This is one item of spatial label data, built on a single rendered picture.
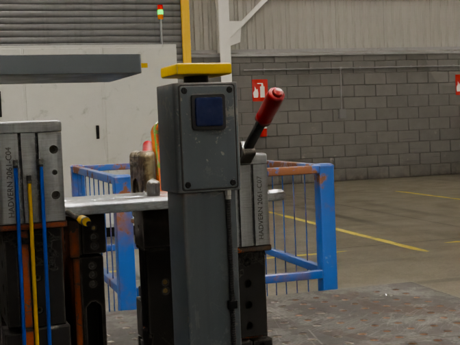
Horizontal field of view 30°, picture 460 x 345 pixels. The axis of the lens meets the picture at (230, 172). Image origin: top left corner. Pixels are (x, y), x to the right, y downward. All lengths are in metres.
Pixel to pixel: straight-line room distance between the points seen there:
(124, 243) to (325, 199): 0.74
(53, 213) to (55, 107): 7.98
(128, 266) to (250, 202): 1.87
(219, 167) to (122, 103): 8.19
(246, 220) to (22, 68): 0.39
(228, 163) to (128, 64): 0.15
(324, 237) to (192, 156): 2.27
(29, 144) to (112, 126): 8.06
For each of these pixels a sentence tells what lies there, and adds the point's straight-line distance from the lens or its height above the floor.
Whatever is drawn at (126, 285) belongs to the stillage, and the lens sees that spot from 2.93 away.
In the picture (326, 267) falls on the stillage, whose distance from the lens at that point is 3.14.
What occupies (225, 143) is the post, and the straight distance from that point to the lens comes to 0.88.
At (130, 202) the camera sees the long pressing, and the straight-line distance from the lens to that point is 1.14.
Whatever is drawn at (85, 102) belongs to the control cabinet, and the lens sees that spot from 9.00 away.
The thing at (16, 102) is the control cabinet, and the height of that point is 1.43.
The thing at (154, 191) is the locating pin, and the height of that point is 1.01.
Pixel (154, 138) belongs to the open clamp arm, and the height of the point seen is 1.08.
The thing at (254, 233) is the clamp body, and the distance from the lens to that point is 1.07.
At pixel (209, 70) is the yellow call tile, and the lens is 0.88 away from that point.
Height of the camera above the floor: 1.09
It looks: 3 degrees down
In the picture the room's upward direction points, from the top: 2 degrees counter-clockwise
